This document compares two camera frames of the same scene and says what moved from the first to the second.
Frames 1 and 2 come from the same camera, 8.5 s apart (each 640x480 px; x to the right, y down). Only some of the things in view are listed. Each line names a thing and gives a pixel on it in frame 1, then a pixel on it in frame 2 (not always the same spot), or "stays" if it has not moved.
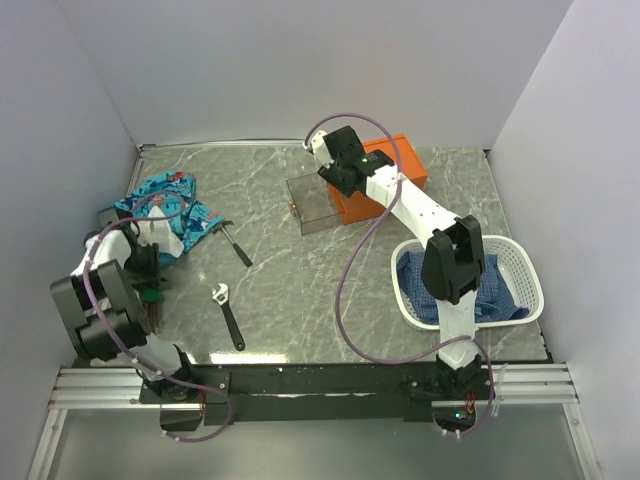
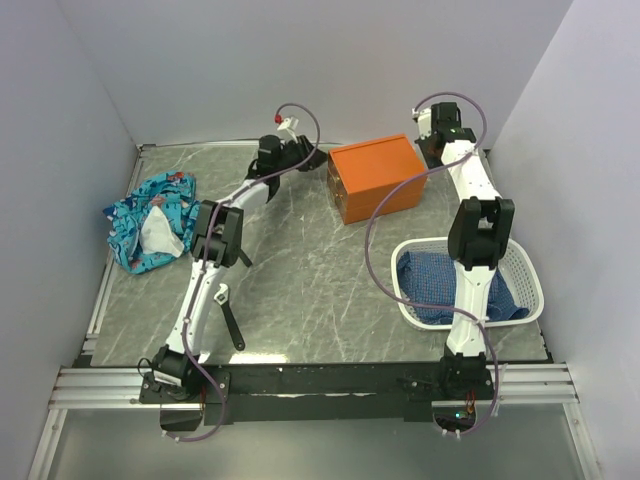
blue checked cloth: [494, 300] stays
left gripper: [151, 272] → [305, 150]
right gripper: [328, 171] → [421, 142]
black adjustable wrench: [221, 296] stays
